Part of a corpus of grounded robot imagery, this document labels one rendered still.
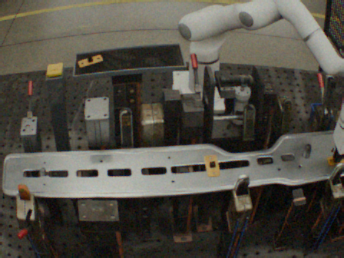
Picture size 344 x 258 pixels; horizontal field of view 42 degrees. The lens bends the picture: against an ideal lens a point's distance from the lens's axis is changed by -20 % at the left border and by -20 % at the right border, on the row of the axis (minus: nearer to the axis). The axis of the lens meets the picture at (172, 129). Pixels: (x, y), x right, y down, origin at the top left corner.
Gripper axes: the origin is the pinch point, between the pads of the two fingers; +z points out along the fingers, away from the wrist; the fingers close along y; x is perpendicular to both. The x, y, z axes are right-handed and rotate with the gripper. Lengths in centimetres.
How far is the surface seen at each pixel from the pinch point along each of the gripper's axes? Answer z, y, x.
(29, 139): -1, -17, -105
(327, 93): -11.5, -20.2, -0.6
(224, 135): 6.6, -21.0, -39.7
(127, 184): 3, 0, -72
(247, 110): -6.1, -18.4, -33.7
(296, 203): 3.8, 14.2, -21.5
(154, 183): 3, 0, -64
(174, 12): 103, -259, -23
